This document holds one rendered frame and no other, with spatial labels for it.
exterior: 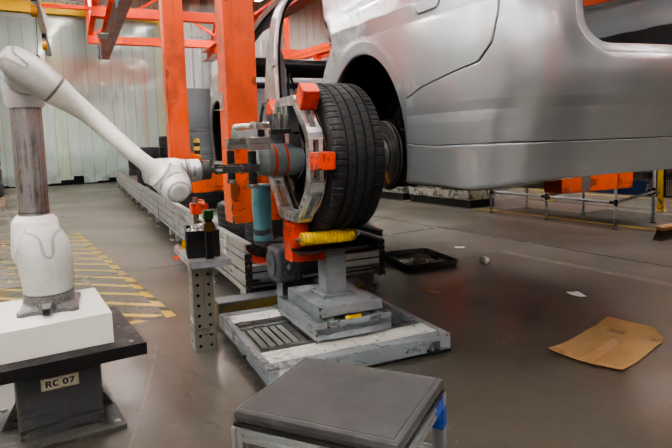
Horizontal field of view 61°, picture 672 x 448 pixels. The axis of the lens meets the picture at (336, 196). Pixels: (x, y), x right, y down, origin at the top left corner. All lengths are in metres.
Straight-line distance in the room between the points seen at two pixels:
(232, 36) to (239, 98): 0.30
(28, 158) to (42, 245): 0.34
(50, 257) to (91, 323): 0.25
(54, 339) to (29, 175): 0.59
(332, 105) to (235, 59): 0.78
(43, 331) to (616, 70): 1.95
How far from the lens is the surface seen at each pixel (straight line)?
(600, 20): 4.02
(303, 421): 1.31
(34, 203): 2.26
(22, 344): 2.01
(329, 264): 2.60
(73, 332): 2.02
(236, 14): 3.00
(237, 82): 2.95
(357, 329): 2.54
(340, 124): 2.30
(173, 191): 2.00
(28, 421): 2.16
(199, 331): 2.71
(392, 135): 2.65
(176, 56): 4.88
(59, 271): 2.08
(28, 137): 2.24
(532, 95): 1.93
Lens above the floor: 0.94
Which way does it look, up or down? 6 degrees down
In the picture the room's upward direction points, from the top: 2 degrees counter-clockwise
